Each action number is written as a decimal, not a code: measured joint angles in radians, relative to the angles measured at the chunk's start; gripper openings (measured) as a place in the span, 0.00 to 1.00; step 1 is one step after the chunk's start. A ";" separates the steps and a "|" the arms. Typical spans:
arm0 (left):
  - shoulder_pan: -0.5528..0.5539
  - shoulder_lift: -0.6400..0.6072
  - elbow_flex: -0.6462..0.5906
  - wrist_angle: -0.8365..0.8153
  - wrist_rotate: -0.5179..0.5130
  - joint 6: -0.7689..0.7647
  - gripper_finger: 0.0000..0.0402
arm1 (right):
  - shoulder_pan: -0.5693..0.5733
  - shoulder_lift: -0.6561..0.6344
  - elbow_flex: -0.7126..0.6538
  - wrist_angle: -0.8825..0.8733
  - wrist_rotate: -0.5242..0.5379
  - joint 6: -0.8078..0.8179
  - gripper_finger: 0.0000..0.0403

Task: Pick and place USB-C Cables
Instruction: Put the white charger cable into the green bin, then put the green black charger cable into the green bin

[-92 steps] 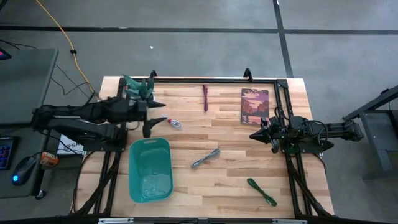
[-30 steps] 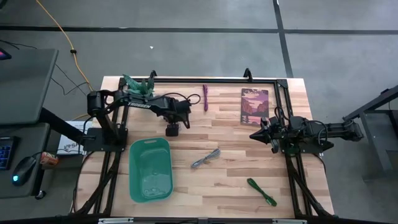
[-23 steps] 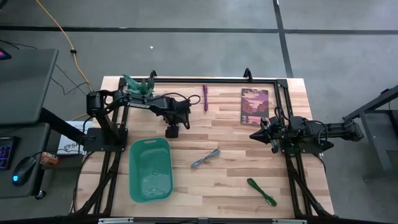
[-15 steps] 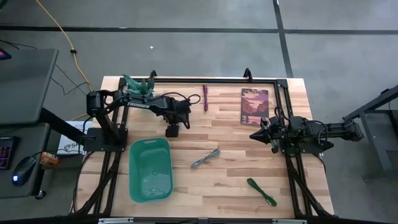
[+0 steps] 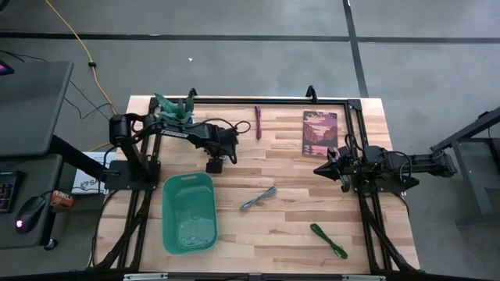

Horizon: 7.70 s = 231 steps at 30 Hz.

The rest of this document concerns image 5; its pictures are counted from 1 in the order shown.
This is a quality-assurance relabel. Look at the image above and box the green potted plant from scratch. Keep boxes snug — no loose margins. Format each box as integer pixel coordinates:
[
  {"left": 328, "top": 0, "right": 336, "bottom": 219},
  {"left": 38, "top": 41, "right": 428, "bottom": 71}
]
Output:
[{"left": 153, "top": 92, "right": 195, "bottom": 126}]

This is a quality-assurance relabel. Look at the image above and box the teal plastic bin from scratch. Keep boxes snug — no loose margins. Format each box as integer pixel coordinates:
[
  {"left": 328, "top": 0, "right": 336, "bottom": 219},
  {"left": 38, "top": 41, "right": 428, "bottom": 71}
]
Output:
[{"left": 161, "top": 172, "right": 219, "bottom": 256}]

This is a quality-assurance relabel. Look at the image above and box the white printed box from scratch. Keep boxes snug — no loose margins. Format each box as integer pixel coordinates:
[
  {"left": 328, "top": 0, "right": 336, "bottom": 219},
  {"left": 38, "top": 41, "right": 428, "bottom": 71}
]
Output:
[{"left": 71, "top": 151, "right": 117, "bottom": 195}]

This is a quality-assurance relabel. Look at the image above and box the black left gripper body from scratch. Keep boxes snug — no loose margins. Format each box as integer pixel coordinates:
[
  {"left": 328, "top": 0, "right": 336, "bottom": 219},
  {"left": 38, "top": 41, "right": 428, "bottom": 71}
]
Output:
[{"left": 201, "top": 123, "right": 238, "bottom": 162}]

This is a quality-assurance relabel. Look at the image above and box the yellow extension cord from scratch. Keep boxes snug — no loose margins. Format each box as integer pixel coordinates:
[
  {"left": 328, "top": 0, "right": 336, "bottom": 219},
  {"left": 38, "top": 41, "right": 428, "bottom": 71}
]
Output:
[{"left": 45, "top": 0, "right": 118, "bottom": 151}]

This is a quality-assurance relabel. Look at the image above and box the maroon braided USB-C cable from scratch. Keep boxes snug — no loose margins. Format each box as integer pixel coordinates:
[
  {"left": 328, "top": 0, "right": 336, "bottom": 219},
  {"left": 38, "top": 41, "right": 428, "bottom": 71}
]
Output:
[{"left": 254, "top": 105, "right": 263, "bottom": 141}]

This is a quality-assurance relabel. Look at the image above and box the grey braided USB-C cable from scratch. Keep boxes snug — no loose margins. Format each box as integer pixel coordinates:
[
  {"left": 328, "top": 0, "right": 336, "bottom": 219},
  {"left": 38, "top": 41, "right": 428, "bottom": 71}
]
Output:
[{"left": 239, "top": 186, "right": 278, "bottom": 212}]

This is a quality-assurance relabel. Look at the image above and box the black keyboard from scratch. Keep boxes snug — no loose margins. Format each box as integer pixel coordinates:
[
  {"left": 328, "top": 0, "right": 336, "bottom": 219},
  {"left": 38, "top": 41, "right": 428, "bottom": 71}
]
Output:
[{"left": 0, "top": 171, "right": 23, "bottom": 214}]

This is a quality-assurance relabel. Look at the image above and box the green braided USB-C cable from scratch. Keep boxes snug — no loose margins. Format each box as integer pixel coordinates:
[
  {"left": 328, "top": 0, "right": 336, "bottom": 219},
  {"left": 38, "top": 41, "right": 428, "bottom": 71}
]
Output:
[{"left": 309, "top": 222, "right": 349, "bottom": 260}]

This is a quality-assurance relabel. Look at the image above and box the flat grey board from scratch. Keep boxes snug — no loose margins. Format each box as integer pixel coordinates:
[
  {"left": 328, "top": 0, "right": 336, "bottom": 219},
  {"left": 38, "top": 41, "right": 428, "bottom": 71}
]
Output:
[{"left": 302, "top": 110, "right": 338, "bottom": 158}]

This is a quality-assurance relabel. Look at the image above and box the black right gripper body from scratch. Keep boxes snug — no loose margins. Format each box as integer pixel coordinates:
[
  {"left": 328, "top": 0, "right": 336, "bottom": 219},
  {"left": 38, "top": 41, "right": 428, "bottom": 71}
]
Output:
[{"left": 327, "top": 146, "right": 388, "bottom": 193}]

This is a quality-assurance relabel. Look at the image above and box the small orange box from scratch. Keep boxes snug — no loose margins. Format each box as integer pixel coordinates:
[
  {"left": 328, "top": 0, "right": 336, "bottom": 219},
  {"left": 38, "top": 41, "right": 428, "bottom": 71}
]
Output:
[{"left": 49, "top": 190, "right": 74, "bottom": 208}]

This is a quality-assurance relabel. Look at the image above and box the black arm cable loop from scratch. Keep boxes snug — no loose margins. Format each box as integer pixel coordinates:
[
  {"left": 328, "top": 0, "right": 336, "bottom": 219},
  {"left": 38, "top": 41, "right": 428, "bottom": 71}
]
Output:
[{"left": 202, "top": 117, "right": 252, "bottom": 136}]

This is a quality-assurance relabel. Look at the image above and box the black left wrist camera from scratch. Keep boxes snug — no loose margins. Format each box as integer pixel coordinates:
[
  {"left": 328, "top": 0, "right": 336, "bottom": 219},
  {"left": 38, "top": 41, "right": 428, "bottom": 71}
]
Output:
[{"left": 205, "top": 157, "right": 224, "bottom": 175}]

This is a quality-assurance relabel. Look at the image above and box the grey side desk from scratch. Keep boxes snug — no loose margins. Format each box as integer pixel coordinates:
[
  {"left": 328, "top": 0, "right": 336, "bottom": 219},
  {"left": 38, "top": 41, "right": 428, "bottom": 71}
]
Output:
[{"left": 0, "top": 60, "right": 118, "bottom": 251}]

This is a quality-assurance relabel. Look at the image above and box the black aluminium table frame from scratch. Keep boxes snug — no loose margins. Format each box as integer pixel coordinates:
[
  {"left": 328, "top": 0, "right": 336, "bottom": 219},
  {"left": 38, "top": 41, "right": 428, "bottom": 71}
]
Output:
[{"left": 91, "top": 84, "right": 421, "bottom": 274}]

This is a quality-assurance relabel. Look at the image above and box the black side stand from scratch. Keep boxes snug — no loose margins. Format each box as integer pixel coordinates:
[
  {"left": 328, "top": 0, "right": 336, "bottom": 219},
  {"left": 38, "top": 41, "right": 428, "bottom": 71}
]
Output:
[{"left": 429, "top": 105, "right": 500, "bottom": 227}]

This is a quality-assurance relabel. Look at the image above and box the black computer mouse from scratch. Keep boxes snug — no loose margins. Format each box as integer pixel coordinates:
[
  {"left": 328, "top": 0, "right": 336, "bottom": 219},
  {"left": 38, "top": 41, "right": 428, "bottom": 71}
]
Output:
[{"left": 14, "top": 196, "right": 47, "bottom": 234}]

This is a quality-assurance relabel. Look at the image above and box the silver metal bracket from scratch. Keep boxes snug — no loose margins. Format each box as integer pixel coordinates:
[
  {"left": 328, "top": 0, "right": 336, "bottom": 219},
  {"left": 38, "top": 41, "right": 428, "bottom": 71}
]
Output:
[
  {"left": 123, "top": 272, "right": 169, "bottom": 281},
  {"left": 341, "top": 274, "right": 387, "bottom": 281}
]

